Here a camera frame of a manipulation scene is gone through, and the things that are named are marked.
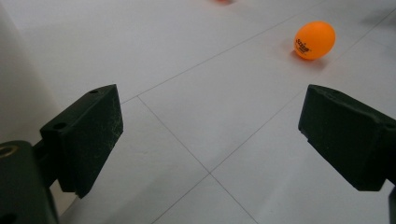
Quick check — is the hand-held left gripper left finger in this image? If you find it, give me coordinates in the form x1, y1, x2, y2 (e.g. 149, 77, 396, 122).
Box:
39, 84, 124, 200

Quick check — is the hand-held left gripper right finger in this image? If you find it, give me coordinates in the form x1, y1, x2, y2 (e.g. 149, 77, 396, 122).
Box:
297, 84, 396, 192

